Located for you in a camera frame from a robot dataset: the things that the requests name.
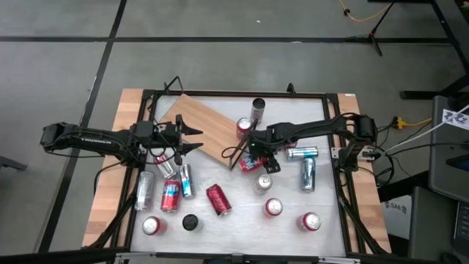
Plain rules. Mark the white labelled box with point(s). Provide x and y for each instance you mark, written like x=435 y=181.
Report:
x=397 y=218

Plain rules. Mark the grey cabinet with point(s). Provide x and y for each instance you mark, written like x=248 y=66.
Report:
x=445 y=165

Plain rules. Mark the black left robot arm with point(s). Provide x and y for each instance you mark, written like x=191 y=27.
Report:
x=91 y=139

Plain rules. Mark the dark chair base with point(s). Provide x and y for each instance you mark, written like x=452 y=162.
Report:
x=11 y=163

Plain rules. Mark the red soda can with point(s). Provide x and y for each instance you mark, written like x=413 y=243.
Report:
x=151 y=225

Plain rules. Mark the blue silver slim can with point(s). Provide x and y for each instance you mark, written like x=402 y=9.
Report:
x=187 y=181
x=308 y=176
x=302 y=153

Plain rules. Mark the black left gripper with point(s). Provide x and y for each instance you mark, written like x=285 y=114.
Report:
x=157 y=133

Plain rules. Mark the silver Diet Coke can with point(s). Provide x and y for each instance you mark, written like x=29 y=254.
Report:
x=263 y=182

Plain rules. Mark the red silver slim can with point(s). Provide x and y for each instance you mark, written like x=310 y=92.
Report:
x=165 y=169

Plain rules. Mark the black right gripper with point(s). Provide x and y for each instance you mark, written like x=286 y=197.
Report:
x=267 y=141

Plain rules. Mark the white paper label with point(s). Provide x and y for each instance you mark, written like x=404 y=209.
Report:
x=456 y=119

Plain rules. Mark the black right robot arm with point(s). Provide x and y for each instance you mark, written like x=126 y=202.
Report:
x=311 y=128

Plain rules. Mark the red Fanta can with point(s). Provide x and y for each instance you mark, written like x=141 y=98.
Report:
x=243 y=125
x=310 y=221
x=170 y=196
x=249 y=164
x=273 y=207

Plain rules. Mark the silver aluminium bar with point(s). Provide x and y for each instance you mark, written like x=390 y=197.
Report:
x=135 y=255

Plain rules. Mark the grey box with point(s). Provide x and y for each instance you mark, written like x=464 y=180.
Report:
x=432 y=227

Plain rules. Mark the black desk frame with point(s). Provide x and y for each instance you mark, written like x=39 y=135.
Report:
x=421 y=94

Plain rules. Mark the black tripod stand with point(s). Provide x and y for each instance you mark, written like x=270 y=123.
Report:
x=372 y=36

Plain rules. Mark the white slim can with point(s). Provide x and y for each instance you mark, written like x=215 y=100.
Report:
x=257 y=110
x=190 y=222
x=144 y=190

